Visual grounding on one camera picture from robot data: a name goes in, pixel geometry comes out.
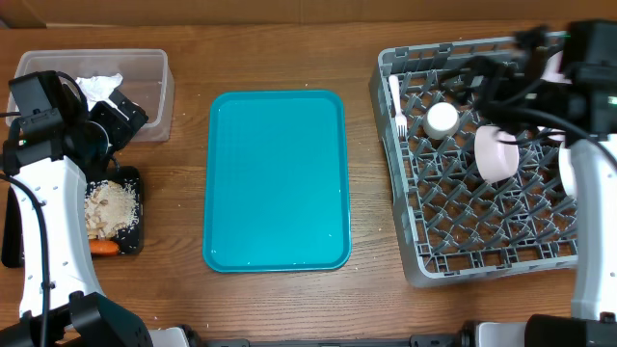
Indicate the orange carrot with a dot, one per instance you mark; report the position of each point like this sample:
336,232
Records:
104,247

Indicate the white plastic cup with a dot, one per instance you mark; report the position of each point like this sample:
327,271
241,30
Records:
441,120

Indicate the teal serving tray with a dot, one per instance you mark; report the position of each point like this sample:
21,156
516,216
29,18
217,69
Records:
277,184

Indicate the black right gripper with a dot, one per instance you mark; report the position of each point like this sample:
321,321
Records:
496,71

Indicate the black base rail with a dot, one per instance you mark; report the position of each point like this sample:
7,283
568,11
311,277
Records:
421,340

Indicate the spilled rice and peanuts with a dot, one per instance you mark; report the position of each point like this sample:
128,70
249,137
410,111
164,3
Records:
110,207

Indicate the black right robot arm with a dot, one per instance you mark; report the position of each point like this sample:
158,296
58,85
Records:
593,307

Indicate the white bowl with crumbs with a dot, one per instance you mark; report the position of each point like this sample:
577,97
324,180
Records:
566,171

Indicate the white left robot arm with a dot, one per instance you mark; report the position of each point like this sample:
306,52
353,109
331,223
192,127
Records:
61,289

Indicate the white round plate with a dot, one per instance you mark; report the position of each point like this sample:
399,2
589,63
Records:
552,73

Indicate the grey dishwasher rack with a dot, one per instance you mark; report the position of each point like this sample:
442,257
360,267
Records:
453,226

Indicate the clear plastic bin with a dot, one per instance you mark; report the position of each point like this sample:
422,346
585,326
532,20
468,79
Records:
146,79

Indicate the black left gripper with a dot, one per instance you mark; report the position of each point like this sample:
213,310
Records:
120,126

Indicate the pink bowl with cereal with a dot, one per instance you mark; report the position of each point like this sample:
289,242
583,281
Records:
495,155

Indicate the white plastic fork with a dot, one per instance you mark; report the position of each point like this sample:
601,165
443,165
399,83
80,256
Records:
399,118

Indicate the white tissue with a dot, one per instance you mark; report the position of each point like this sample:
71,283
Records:
98,88

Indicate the black tray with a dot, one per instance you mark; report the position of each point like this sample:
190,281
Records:
130,239

